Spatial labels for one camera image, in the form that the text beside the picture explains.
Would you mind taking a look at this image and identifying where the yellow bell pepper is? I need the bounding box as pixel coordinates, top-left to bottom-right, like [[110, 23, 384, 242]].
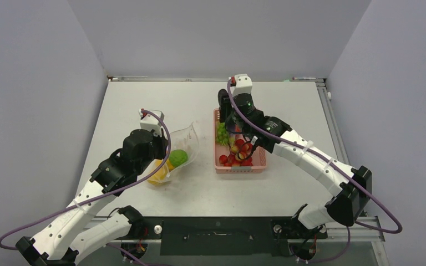
[[147, 160, 175, 186]]

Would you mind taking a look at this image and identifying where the red strawberries pile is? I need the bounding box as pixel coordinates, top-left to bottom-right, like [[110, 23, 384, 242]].
[[218, 137, 253, 167]]

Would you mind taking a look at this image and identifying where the green round fruit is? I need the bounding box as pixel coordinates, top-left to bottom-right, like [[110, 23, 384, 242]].
[[167, 149, 188, 170]]

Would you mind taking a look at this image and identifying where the pink plastic basket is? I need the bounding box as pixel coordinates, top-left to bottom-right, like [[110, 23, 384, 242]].
[[213, 109, 267, 174]]

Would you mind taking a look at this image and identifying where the clear zip top bag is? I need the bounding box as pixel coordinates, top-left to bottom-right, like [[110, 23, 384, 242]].
[[147, 123, 200, 186]]

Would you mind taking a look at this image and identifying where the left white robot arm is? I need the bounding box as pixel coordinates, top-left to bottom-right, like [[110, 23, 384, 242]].
[[15, 127, 169, 265]]

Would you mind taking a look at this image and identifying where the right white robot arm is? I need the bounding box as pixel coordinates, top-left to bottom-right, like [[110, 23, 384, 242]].
[[218, 89, 371, 237]]

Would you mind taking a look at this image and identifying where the green grapes bunch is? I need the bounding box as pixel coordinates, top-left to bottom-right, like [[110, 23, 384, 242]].
[[215, 122, 231, 147]]

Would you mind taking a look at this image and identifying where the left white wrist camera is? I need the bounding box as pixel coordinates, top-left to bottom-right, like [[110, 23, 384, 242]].
[[139, 109, 163, 136]]

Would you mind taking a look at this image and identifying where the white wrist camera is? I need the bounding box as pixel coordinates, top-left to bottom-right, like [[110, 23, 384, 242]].
[[230, 74, 252, 96], [139, 109, 163, 136]]

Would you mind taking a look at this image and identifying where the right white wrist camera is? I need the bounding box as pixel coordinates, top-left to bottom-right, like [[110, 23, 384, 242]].
[[230, 74, 252, 96]]

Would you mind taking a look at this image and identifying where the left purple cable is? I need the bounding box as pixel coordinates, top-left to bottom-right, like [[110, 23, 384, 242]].
[[0, 108, 172, 251]]

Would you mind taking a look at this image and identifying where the purple cable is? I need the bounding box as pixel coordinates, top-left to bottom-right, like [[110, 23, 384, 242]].
[[227, 78, 403, 235], [0, 108, 172, 251]]

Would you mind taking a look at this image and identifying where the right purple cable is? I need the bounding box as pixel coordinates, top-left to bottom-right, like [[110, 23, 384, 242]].
[[227, 78, 403, 235]]

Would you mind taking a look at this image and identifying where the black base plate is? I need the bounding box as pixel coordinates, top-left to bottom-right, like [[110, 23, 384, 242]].
[[121, 217, 328, 257]]

